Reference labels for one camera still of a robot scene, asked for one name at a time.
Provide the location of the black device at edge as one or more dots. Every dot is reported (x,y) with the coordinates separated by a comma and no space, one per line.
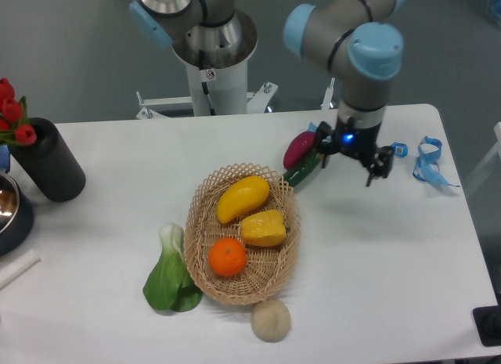
(487,321)

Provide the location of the yellow mango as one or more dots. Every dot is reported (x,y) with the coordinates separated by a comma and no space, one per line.
(242,197)

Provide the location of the black cylindrical vase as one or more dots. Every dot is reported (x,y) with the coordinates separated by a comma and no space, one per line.
(50,163)

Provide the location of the white flat stick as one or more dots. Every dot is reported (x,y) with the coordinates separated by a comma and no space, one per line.
(18,267)

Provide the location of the red tulip bouquet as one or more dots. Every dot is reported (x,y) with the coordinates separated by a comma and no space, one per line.
(16,128)

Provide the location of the white frame at right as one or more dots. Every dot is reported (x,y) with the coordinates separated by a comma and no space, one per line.
(485,167)

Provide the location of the green bok choy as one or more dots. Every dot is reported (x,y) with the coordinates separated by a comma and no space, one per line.
(169,286)

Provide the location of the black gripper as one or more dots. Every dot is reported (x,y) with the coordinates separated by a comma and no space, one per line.
(356,143)

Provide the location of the dark metal bowl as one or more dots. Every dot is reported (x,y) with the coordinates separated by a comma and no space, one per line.
(17,215)

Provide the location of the small blue tag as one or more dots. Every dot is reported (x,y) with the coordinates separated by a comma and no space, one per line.
(400,149)

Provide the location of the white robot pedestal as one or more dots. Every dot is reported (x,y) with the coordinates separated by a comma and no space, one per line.
(215,59)

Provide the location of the green cucumber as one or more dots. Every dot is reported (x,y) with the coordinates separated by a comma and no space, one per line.
(299,172)

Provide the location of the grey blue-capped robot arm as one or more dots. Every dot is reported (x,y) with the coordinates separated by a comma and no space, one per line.
(349,39)

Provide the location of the blue tangled ribbon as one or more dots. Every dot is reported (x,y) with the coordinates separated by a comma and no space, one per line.
(426,168)

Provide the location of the yellow bell pepper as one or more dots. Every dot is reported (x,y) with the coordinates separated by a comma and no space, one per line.
(264,229)

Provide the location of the purple sweet potato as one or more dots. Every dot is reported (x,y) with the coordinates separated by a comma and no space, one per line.
(298,149)

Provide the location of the orange mandarin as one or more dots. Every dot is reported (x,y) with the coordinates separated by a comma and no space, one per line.
(227,257)

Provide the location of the beige steamed bun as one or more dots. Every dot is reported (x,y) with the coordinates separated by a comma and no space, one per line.
(270,320)

